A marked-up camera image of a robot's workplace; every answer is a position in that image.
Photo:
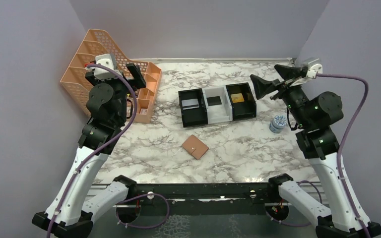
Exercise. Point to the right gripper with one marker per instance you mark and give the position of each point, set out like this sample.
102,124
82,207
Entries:
288,73

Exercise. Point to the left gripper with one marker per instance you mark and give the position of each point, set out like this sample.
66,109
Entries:
139,82

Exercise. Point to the tan leather card holder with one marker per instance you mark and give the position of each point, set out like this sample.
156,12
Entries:
195,147

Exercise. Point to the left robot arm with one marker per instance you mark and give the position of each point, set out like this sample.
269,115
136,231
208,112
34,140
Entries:
112,104

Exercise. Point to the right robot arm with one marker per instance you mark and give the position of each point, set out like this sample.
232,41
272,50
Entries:
344,216

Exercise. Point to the gold card in bin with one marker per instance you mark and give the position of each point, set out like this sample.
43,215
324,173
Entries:
237,98

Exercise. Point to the silver card in bin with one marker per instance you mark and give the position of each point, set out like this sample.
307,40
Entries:
190,104

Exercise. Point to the black card in bin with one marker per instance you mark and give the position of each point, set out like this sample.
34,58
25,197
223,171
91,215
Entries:
213,101

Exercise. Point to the right black bin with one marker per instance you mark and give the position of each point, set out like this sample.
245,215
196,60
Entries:
246,109

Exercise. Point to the black bin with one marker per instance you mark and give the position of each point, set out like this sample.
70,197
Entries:
246,109
193,117

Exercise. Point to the small blue white jar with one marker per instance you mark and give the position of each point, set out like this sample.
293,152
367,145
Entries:
278,123

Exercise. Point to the white middle bin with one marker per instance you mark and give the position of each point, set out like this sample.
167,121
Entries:
219,113

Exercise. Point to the left black bin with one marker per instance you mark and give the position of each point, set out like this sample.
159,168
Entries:
193,117

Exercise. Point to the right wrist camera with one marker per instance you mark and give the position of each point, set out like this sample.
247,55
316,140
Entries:
314,67

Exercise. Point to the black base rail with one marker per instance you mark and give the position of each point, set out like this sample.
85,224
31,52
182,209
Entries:
195,199

